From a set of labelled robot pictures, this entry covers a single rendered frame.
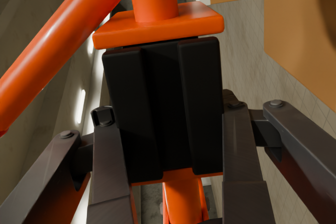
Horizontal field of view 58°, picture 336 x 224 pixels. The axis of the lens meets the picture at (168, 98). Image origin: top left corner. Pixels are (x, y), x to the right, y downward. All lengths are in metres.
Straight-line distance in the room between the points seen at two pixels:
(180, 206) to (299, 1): 0.22
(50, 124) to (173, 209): 6.10
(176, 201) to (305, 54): 0.19
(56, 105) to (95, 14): 6.44
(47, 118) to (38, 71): 6.23
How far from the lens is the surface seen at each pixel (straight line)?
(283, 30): 0.36
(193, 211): 0.20
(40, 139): 6.11
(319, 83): 0.29
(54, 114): 6.43
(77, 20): 0.17
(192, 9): 0.17
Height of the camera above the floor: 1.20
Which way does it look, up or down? 2 degrees up
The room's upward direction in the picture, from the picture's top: 98 degrees counter-clockwise
